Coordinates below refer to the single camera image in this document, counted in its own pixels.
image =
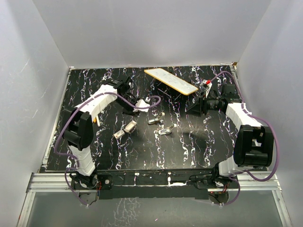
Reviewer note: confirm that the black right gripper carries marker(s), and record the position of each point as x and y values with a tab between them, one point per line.
199	108

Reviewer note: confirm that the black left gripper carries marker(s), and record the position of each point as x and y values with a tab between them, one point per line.
130	112

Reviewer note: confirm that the staple box tray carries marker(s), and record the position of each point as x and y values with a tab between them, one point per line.
130	126

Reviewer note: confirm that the white stapler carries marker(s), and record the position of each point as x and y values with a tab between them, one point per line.
156	119
167	130

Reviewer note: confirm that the white staple box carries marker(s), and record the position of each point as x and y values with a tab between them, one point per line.
119	134

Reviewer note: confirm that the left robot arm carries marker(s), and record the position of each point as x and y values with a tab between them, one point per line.
79	133

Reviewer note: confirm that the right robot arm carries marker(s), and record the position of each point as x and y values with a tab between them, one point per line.
254	144

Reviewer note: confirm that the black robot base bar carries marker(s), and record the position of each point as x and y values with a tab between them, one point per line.
147	184

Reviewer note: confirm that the yellow framed whiteboard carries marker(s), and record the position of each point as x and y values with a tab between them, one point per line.
172	81

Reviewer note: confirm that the white marker pen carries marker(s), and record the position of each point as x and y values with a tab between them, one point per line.
98	122

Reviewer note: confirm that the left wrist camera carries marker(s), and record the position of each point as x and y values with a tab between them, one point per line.
142	105

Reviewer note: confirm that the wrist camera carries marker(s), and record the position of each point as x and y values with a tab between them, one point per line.
142	105
205	87

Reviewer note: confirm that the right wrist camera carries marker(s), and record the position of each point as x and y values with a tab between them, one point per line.
205	87

